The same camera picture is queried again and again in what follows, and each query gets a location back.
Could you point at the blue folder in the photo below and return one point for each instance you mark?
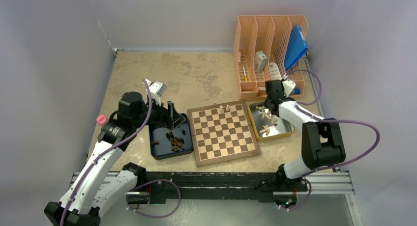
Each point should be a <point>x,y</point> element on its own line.
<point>297,47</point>

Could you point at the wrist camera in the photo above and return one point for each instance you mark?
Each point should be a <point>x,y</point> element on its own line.
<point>289,86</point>
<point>157,89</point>

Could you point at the yellow rimmed metal tray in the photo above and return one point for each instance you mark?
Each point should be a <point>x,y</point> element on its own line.
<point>282,130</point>

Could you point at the white green small box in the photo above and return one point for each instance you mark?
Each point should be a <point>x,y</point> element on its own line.
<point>260,60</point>

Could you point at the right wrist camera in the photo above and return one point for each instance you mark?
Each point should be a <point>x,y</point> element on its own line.
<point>289,86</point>

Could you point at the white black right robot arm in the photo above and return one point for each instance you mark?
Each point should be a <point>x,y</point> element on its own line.
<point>321,140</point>

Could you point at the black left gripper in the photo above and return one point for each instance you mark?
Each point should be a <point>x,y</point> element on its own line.
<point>164,120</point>

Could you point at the dark blue plastic tray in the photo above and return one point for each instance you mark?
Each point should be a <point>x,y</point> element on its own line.
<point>162,140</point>

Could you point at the blue grey small cylinder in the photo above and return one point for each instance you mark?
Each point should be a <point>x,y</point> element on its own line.
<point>296,91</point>

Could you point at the orange plastic file organizer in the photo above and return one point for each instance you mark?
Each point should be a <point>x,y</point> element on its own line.
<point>267,33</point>

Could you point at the orange white pen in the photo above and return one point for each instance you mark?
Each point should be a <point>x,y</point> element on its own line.
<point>245,74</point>

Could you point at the wooden chess board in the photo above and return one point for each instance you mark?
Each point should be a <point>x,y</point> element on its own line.
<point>221,137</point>

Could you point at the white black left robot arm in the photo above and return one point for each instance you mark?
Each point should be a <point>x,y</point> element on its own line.
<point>86,202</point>

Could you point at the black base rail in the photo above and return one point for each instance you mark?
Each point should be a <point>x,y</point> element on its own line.
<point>264,187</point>

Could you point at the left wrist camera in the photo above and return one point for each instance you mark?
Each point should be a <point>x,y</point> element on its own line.
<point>157,89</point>

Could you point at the light chess pieces pile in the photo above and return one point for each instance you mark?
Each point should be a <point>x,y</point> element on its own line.
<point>268,120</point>

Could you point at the white labelled bottle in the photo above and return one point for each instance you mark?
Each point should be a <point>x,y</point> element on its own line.
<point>274,71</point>

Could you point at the pink capped bottle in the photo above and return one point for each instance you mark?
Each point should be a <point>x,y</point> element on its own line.
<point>102,120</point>

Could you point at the dark chess pieces pile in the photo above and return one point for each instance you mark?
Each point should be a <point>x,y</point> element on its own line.
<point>176,142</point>

